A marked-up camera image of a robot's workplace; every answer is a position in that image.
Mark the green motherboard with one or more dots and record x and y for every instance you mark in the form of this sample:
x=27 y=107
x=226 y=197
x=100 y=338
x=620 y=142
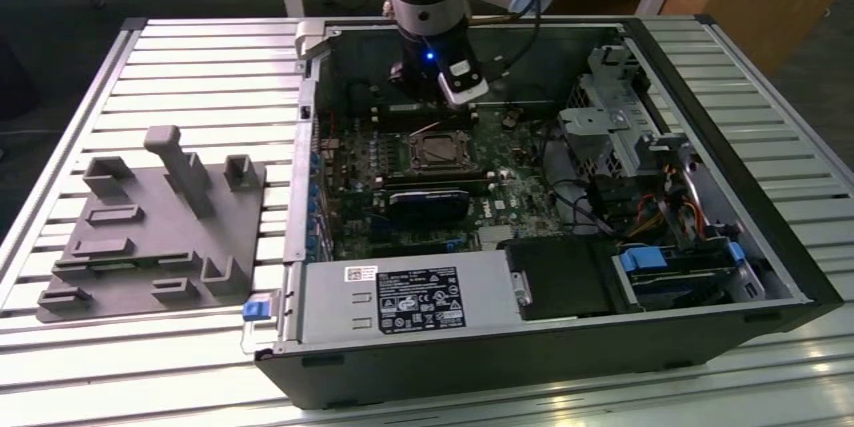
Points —
x=527 y=207

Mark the green RAM stick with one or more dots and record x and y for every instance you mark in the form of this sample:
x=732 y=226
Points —
x=120 y=264

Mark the silver metal drive cage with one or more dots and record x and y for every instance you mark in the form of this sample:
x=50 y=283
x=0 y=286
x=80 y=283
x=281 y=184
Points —
x=594 y=122

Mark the black PC case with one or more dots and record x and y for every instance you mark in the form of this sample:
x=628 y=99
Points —
x=534 y=367

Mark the black rating label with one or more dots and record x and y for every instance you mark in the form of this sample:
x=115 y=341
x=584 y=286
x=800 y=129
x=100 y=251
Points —
x=421 y=302

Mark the wooden cabinet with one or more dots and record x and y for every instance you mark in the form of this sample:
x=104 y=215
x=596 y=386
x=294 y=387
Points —
x=788 y=2

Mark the black graphics card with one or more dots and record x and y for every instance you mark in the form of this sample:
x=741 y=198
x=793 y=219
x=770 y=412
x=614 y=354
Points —
x=427 y=209

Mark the silver CPU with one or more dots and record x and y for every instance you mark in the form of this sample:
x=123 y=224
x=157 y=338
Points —
x=443 y=149

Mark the grey parts rack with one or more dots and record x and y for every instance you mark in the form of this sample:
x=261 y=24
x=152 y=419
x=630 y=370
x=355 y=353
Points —
x=154 y=227

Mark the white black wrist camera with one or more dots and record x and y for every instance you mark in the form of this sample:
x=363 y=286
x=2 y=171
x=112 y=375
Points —
x=463 y=84

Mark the small silver heat sink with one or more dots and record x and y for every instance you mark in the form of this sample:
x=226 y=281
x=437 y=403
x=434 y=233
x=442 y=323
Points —
x=497 y=237

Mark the CPU socket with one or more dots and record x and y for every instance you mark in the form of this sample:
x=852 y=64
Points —
x=411 y=166

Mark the silver power supply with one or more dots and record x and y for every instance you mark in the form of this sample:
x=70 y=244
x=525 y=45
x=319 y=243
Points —
x=334 y=297

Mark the small white code sticker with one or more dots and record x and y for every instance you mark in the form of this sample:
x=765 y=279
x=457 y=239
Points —
x=358 y=273

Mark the small blue clip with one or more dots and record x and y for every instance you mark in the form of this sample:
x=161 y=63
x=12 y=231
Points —
x=736 y=253

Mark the blue disk carrier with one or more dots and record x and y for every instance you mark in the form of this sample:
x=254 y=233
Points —
x=641 y=262

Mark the black hard disk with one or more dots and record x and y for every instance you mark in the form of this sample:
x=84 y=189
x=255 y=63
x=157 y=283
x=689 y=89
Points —
x=681 y=279

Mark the blue case latch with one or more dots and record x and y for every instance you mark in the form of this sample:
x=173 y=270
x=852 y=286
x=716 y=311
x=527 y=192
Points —
x=257 y=309

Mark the round coin battery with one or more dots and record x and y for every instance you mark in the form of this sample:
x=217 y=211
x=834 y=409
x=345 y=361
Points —
x=509 y=120

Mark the black plastic shroud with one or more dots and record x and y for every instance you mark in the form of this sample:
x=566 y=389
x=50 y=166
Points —
x=561 y=277

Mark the RAM slot white clips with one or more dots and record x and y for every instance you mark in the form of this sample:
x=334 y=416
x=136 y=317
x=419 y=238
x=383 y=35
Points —
x=434 y=180
x=414 y=117
x=434 y=189

